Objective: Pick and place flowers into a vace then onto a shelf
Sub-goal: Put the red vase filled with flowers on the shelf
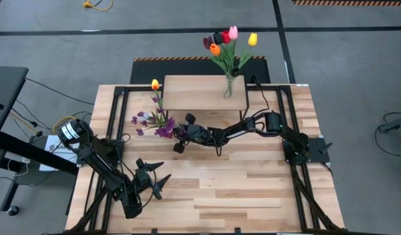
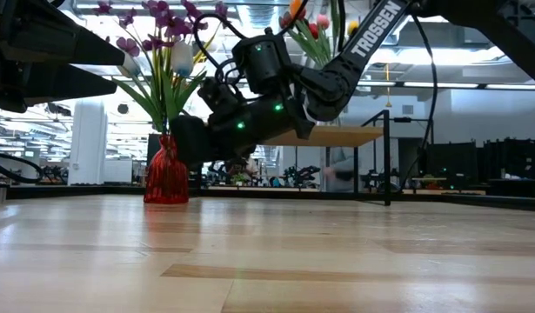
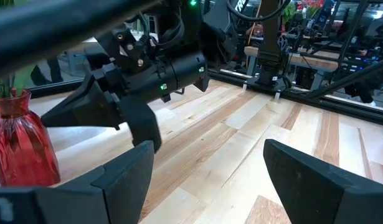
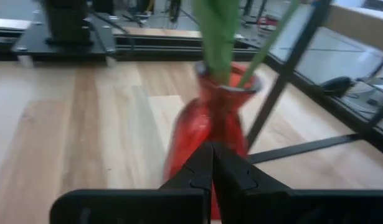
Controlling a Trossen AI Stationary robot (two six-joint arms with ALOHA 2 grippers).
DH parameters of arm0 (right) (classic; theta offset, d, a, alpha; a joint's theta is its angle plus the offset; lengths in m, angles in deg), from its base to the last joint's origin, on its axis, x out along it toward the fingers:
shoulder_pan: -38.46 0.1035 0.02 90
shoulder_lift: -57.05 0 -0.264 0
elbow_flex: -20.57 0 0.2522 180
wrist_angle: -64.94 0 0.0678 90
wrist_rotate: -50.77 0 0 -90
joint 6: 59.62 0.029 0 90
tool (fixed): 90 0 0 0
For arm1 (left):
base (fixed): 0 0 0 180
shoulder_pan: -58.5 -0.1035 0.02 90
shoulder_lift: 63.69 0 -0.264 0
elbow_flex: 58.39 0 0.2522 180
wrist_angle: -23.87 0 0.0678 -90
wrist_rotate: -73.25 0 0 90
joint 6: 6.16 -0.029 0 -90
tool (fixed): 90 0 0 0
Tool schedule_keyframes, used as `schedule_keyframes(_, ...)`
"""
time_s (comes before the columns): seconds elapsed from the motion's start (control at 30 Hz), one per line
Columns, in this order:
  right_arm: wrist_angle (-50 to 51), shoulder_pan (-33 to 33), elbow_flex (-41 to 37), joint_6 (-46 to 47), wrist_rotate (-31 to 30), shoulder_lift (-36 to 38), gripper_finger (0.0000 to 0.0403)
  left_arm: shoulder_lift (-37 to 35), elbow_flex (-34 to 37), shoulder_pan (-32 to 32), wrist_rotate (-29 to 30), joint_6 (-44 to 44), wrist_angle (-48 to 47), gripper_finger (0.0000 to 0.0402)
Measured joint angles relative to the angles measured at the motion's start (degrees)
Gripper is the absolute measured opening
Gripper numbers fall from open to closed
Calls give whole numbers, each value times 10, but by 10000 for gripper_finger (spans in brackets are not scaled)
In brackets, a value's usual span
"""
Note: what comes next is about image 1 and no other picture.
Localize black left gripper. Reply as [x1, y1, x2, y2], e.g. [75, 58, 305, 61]
[134, 158, 173, 197]

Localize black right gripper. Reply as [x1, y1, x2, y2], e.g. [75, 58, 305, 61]
[173, 112, 218, 155]

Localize yellow orange tulip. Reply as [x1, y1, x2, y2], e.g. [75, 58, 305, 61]
[150, 78, 168, 127]

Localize clear glass vase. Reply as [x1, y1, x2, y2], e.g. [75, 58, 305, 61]
[223, 74, 237, 100]

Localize bouquet of tulips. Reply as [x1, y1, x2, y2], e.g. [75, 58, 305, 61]
[202, 36, 233, 79]

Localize black tulip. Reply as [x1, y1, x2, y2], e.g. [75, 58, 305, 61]
[213, 31, 234, 79]

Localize red tulip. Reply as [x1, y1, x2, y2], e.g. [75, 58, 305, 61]
[221, 30, 235, 79]

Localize wooden shelf black legs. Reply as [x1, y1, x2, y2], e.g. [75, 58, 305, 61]
[160, 74, 250, 122]

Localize black mat striped edge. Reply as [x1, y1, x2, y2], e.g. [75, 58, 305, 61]
[130, 55, 271, 85]

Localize white paper sheet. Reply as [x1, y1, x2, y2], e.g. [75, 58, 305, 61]
[38, 134, 81, 172]

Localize black desk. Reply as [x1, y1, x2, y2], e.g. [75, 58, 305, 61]
[0, 66, 80, 217]

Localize dark floor equipment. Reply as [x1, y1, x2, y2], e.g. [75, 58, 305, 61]
[374, 112, 401, 157]

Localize black table frame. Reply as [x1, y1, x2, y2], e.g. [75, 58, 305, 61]
[65, 84, 346, 235]

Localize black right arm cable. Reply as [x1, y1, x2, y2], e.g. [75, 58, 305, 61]
[250, 74, 272, 114]

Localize yellow left arm cable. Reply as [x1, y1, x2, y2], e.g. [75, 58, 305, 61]
[52, 116, 77, 134]

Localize black floor cable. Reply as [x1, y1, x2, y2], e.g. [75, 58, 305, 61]
[23, 77, 96, 106]

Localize yellow floor cable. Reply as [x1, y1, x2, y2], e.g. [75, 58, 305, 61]
[82, 0, 113, 12]

